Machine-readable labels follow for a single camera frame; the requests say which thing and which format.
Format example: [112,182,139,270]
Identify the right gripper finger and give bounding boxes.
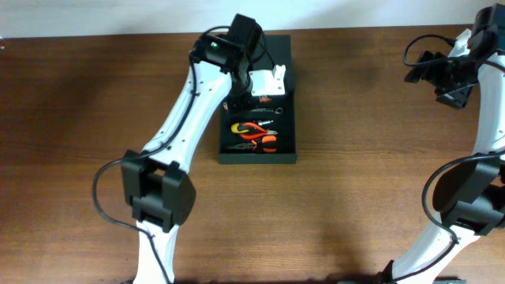
[404,50,433,83]
[436,87,473,109]

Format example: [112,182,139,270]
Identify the yellow black stubby screwdriver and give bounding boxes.
[230,120,272,134]

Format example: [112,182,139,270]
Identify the black box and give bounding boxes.
[219,35,297,164]

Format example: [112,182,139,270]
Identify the red small cutting pliers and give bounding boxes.
[237,122,278,140]

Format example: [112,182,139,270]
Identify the chrome combination wrench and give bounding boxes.
[252,107,283,114]

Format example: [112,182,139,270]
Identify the orange long-nose pliers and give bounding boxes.
[227,135,278,153]

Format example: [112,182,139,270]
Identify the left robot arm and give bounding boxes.
[121,14,263,283]

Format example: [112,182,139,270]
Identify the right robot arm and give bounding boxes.
[374,2,504,284]

